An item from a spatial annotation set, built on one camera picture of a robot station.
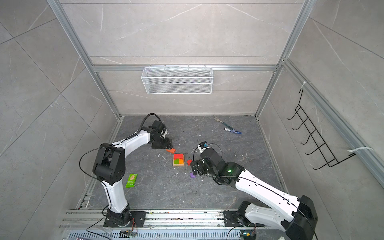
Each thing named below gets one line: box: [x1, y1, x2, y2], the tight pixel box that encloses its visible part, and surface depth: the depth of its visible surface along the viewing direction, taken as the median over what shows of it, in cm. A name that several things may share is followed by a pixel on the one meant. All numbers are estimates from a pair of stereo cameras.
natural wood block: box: [172, 153, 185, 167], surface depth 94 cm
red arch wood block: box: [173, 153, 184, 161], surface depth 94 cm
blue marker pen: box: [224, 127, 242, 135], surface depth 112 cm
